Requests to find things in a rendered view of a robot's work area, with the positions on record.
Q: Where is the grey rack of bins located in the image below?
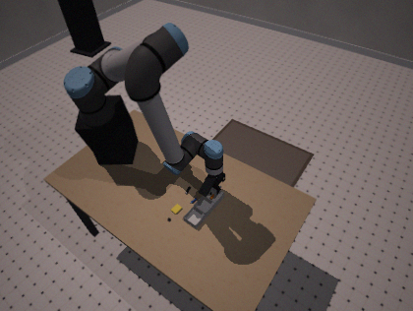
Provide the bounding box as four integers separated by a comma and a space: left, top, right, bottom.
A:
183, 188, 224, 229

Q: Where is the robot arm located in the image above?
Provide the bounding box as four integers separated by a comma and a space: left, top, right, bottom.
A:
64, 23, 223, 197

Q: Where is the yellow square pad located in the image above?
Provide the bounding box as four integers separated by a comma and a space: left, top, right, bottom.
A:
171, 204, 182, 215

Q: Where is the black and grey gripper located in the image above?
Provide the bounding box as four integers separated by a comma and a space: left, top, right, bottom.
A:
211, 170, 225, 198

